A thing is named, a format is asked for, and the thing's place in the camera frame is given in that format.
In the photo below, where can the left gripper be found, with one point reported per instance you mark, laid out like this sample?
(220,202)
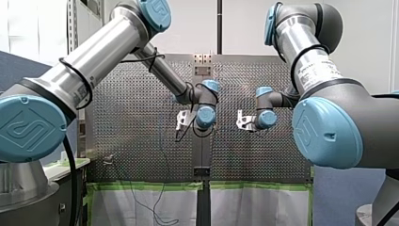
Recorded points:
(204,132)

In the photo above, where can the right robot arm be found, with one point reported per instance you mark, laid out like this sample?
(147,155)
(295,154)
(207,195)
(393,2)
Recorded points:
(332,125)

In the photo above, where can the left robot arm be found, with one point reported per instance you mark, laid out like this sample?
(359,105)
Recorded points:
(103,47)

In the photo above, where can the connector holder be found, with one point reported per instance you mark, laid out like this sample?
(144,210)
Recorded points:
(108,159)

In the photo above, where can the black upright pole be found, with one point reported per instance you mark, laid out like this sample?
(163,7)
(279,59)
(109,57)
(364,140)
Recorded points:
(219,25)

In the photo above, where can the dark side cabinet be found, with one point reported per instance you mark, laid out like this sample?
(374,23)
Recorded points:
(67,188)

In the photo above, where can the grey board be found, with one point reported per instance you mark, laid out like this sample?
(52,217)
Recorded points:
(342,197)

